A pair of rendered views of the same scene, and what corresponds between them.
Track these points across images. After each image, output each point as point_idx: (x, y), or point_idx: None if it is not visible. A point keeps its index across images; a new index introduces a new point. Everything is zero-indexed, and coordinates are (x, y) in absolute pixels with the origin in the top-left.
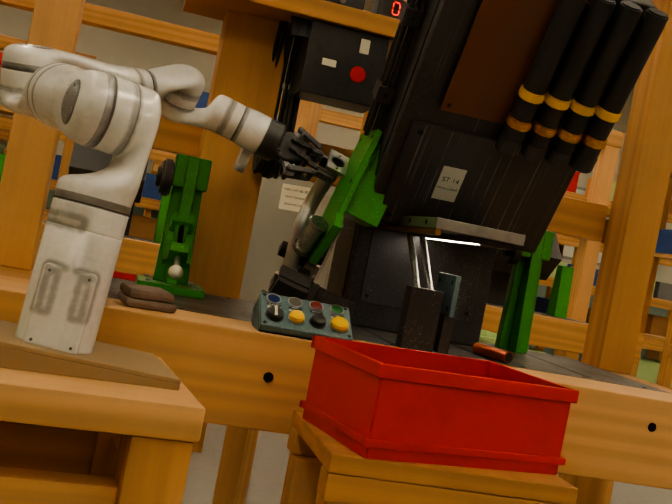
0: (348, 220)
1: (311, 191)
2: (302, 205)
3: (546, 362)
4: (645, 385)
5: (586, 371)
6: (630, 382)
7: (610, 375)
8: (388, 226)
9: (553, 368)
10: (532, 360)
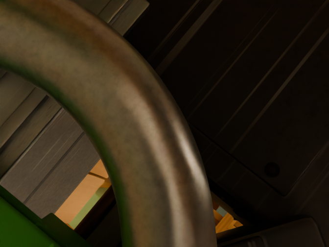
0: (241, 13)
1: (129, 176)
2: (75, 72)
3: (73, 139)
4: (58, 205)
5: (69, 167)
6: (55, 200)
7: (81, 169)
8: (90, 223)
9: (21, 187)
10: (61, 140)
